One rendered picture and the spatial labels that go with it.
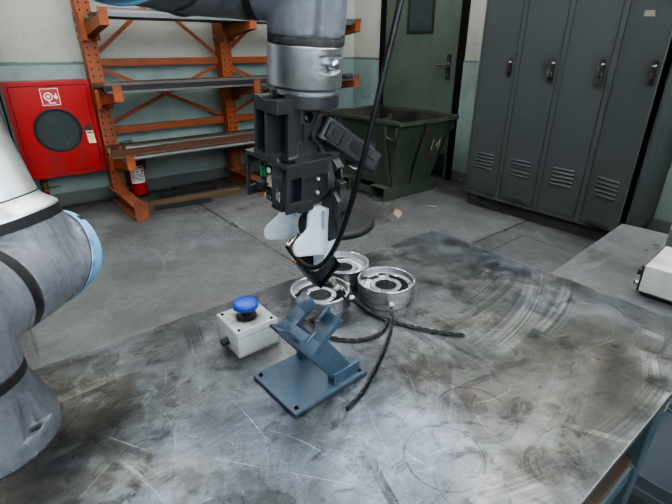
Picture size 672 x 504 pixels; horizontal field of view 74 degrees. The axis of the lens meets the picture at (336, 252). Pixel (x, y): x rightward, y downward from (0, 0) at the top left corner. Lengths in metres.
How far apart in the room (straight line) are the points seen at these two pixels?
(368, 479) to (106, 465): 0.29
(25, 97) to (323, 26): 3.72
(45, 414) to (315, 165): 0.44
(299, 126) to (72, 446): 0.46
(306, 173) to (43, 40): 3.94
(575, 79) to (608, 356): 2.82
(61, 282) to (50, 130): 3.50
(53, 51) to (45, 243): 3.73
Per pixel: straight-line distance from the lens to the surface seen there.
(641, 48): 3.32
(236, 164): 4.62
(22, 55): 4.31
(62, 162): 4.17
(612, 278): 1.38
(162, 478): 0.58
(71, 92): 4.13
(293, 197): 0.48
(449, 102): 4.65
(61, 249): 0.67
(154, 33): 4.52
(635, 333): 0.90
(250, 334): 0.70
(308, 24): 0.44
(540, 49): 3.62
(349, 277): 0.85
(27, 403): 0.65
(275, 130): 0.47
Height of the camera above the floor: 1.23
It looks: 25 degrees down
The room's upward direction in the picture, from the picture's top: straight up
